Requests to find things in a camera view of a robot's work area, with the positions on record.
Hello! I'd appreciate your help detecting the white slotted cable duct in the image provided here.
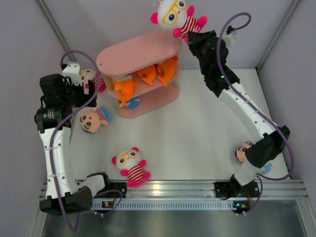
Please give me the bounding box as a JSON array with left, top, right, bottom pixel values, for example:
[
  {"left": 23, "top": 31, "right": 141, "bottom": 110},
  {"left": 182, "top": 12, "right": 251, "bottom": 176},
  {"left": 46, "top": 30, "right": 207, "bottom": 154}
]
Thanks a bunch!
[{"left": 91, "top": 199, "right": 237, "bottom": 211}]

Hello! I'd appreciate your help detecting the orange shark plush on shelf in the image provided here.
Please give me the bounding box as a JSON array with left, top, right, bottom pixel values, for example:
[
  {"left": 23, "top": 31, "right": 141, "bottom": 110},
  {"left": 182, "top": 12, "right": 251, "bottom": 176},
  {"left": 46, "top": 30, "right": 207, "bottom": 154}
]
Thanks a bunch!
[{"left": 114, "top": 79, "right": 139, "bottom": 105}]

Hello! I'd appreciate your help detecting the white panda plush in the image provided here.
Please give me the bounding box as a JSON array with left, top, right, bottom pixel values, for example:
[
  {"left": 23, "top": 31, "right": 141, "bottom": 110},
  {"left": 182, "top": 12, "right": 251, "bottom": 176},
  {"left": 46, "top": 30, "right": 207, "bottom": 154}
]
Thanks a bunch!
[
  {"left": 112, "top": 147, "right": 151, "bottom": 188},
  {"left": 150, "top": 0, "right": 208, "bottom": 43},
  {"left": 80, "top": 69, "right": 107, "bottom": 92}
]

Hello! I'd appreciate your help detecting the large orange shark plush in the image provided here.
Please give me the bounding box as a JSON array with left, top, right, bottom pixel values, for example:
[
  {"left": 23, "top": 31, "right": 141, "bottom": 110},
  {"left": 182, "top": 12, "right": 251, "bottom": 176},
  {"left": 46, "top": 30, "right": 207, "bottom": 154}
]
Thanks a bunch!
[{"left": 157, "top": 55, "right": 179, "bottom": 87}]

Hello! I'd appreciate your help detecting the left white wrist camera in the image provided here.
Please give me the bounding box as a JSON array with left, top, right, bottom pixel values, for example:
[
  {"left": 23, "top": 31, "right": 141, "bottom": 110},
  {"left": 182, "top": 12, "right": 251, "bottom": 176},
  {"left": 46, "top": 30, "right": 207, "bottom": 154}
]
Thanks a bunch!
[{"left": 62, "top": 62, "right": 84, "bottom": 86}]

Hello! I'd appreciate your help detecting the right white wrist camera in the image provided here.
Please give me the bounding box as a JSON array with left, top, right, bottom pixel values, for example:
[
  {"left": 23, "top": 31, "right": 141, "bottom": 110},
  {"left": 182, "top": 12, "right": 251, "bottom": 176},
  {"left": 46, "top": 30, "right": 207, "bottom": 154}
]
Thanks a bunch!
[{"left": 222, "top": 26, "right": 237, "bottom": 47}]

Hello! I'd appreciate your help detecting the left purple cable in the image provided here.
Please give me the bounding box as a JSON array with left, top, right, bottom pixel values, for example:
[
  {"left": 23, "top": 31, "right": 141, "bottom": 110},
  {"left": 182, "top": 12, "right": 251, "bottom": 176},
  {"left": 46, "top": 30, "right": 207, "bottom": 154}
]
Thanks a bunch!
[{"left": 48, "top": 50, "right": 101, "bottom": 233}]

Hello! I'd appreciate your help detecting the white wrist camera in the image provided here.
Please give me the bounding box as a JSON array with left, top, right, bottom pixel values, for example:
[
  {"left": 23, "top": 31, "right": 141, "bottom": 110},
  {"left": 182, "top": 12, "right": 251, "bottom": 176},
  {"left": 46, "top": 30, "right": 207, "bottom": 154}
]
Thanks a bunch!
[
  {"left": 222, "top": 26, "right": 237, "bottom": 47},
  {"left": 62, "top": 62, "right": 84, "bottom": 86}
]

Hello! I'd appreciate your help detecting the purple cable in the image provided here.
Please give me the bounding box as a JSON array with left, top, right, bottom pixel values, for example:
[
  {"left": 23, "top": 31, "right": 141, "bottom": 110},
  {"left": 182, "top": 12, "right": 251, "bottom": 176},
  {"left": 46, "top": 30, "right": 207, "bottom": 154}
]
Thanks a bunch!
[
  {"left": 217, "top": 12, "right": 296, "bottom": 181},
  {"left": 48, "top": 50, "right": 101, "bottom": 233}
]

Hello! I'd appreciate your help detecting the aluminium front rail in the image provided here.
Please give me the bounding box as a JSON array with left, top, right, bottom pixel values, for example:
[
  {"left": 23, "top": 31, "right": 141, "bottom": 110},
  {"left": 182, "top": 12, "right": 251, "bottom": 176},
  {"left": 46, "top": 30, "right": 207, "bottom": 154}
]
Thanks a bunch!
[{"left": 39, "top": 179, "right": 309, "bottom": 198}]

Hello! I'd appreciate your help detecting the pink three-tier toy shelf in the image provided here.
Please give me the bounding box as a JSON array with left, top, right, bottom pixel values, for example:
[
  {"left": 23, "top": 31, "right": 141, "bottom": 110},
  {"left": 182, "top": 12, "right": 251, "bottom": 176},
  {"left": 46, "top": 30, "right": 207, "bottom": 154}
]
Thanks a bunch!
[{"left": 96, "top": 31, "right": 183, "bottom": 118}]

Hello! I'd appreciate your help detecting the small orange shark plush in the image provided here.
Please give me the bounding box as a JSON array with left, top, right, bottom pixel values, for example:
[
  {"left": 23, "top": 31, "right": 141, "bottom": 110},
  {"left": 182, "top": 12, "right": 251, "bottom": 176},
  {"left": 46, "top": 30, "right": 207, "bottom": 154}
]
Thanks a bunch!
[{"left": 137, "top": 65, "right": 156, "bottom": 86}]

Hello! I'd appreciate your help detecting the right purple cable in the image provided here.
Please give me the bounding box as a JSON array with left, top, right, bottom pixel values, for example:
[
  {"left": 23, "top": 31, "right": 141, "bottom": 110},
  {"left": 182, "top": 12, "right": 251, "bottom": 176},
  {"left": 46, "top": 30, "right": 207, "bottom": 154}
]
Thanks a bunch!
[{"left": 217, "top": 12, "right": 296, "bottom": 181}]

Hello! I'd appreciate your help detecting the boy doll plush blue cap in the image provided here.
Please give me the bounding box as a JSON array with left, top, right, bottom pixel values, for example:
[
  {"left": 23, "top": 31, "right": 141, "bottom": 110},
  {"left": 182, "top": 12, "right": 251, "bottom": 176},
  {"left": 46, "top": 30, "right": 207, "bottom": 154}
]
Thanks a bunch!
[{"left": 79, "top": 106, "right": 112, "bottom": 133}]

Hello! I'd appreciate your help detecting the boy doll plush right side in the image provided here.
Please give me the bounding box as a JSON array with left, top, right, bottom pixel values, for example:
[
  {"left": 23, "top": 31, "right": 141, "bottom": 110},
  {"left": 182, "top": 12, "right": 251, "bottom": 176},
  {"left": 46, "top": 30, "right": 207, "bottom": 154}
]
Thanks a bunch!
[{"left": 235, "top": 141, "right": 276, "bottom": 175}]

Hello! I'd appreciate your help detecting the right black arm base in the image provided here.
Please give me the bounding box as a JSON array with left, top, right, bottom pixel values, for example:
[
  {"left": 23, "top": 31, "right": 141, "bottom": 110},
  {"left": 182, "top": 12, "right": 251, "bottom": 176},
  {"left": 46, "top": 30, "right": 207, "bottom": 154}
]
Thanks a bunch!
[{"left": 214, "top": 181, "right": 261, "bottom": 215}]

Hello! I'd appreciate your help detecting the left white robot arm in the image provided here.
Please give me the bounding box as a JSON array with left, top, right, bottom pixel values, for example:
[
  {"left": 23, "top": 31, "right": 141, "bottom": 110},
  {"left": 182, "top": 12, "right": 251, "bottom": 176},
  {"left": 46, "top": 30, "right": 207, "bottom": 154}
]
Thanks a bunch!
[{"left": 34, "top": 74, "right": 112, "bottom": 216}]

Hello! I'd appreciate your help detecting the boy doll plush on shelf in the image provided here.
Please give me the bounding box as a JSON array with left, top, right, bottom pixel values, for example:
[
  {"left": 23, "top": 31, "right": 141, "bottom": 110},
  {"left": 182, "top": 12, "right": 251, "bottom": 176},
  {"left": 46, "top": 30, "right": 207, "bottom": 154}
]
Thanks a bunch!
[{"left": 119, "top": 97, "right": 140, "bottom": 109}]

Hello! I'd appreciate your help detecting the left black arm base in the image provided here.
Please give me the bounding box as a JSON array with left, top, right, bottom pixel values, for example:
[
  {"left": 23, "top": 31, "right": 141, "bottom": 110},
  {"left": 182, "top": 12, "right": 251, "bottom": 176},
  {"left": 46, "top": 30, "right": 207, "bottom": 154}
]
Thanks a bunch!
[{"left": 97, "top": 181, "right": 127, "bottom": 216}]

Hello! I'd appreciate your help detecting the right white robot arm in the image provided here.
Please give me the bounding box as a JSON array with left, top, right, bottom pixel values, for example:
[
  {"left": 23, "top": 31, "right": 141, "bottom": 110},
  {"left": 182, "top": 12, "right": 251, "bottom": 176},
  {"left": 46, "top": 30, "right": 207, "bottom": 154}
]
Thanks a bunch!
[{"left": 188, "top": 31, "right": 290, "bottom": 196}]

